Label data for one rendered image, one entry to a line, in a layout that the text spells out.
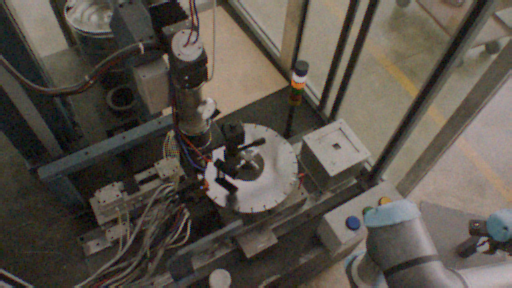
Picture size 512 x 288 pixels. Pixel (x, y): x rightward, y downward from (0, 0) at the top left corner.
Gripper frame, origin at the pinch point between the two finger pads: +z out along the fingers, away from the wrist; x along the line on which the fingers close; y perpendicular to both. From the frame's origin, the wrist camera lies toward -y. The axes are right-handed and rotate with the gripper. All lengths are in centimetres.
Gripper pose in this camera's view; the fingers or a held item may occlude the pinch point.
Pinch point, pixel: (477, 248)
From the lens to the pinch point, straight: 150.0
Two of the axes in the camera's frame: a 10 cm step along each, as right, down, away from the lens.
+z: -0.7, 5.3, 8.4
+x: 3.4, -7.8, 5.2
